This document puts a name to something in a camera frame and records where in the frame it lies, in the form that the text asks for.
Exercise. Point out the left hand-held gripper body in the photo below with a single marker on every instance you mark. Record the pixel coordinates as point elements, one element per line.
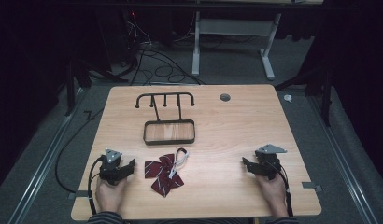
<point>111,165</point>

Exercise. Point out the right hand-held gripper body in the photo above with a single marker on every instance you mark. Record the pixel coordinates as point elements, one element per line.
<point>269,163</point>

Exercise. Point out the maroon striped bow tie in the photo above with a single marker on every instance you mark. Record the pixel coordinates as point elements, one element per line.
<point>163,174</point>

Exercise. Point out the black metal rack wooden base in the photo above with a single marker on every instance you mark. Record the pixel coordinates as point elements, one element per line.
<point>169,132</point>

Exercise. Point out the person's left hand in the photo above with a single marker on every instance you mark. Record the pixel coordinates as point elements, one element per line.
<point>110,196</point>

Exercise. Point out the person's right hand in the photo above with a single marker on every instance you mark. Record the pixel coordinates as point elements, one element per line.
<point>273,194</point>

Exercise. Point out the grey tape strip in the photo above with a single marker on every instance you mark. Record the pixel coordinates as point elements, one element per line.
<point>311,186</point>
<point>78,194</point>

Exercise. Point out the white crumpled paper scrap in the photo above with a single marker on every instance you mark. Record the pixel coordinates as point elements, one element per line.
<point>288,98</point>

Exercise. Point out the grey round table grommet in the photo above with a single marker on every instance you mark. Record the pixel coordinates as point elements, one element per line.
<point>225,97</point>

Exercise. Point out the black metal stand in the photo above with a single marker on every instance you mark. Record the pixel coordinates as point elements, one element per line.
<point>75,81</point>
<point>323,90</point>

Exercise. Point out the metal floor rail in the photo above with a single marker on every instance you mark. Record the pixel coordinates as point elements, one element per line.
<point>40,168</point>
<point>342,155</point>

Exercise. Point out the white metal desk frame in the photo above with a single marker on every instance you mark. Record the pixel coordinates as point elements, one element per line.
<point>233,27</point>

